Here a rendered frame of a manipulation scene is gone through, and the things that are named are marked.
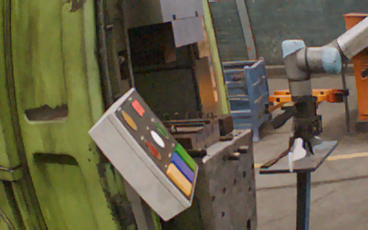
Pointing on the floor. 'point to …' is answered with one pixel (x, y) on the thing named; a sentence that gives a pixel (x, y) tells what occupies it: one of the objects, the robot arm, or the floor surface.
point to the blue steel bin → (247, 94)
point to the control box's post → (142, 215)
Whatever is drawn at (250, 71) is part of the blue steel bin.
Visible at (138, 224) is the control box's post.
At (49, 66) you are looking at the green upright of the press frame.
